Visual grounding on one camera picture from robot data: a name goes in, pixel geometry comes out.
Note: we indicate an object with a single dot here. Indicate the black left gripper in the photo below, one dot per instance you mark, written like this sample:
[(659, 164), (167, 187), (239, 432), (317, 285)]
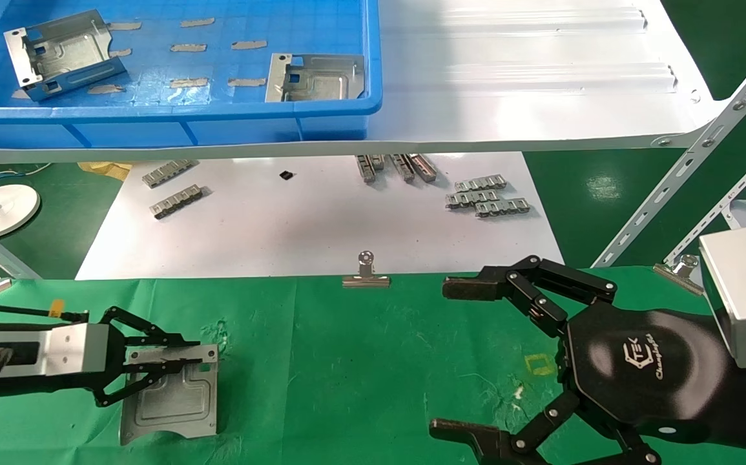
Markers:
[(37, 383)]

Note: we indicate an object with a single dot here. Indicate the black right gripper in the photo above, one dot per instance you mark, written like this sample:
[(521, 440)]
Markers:
[(644, 368)]

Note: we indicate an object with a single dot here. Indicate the grey sheet metal bracket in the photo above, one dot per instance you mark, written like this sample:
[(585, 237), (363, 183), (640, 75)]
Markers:
[(69, 55), (321, 81), (172, 407)]

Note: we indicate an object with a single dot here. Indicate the small white scrap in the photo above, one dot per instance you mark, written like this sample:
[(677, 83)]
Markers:
[(518, 391)]

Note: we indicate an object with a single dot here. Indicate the green cloth mat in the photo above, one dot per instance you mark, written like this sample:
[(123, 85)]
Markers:
[(360, 361)]

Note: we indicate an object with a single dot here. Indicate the yellow crumpled tape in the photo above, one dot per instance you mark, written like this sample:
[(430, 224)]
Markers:
[(104, 170)]

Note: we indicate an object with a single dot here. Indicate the white round lamp base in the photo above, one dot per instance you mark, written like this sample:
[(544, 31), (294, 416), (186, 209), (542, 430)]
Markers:
[(4, 210)]

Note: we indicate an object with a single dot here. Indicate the white flat board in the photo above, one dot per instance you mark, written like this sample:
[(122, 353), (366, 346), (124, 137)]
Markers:
[(314, 226)]

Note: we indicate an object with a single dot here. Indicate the blue plastic tray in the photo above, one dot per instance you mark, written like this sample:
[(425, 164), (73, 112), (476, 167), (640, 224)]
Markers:
[(153, 123)]

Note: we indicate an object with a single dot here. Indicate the white metal shelf board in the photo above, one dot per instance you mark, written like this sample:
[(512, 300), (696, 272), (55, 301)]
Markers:
[(508, 110)]

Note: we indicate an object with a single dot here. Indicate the beige tape strip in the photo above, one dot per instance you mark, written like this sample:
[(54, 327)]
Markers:
[(20, 94), (105, 89), (188, 48), (249, 45), (246, 82), (124, 26), (121, 53), (188, 82), (197, 22)]

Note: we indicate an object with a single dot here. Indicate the white slotted angle bar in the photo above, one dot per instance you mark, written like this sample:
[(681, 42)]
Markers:
[(702, 145), (734, 197)]

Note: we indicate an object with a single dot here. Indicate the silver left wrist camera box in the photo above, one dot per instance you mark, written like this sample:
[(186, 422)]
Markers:
[(69, 349)]

